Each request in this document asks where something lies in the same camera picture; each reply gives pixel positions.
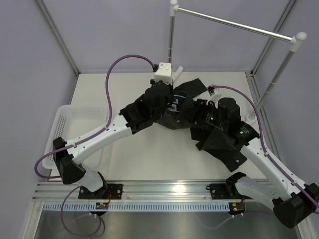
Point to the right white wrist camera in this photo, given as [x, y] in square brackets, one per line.
[214, 93]

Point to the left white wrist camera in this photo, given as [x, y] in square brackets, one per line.
[163, 74]

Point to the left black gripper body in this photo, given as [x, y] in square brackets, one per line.
[159, 115]

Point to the right black mount plate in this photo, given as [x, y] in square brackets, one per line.
[224, 191]

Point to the white slotted cable duct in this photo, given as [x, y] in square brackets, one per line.
[138, 207]

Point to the white plastic basket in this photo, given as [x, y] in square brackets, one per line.
[73, 121]

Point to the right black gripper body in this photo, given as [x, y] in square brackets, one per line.
[208, 115]

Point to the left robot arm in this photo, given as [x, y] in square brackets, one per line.
[69, 155]

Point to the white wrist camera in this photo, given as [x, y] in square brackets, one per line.
[163, 74]
[214, 93]

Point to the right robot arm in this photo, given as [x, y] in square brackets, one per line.
[297, 199]

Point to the black mount plate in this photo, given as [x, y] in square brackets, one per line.
[114, 191]
[224, 191]

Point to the metal clothes rack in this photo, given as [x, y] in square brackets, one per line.
[231, 35]

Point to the blue wire hanger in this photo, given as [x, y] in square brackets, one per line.
[178, 102]

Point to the aluminium rail base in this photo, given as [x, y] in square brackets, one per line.
[55, 191]

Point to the black pinstripe shirt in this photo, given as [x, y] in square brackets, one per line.
[227, 134]

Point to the left black mount plate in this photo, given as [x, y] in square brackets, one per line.
[114, 191]

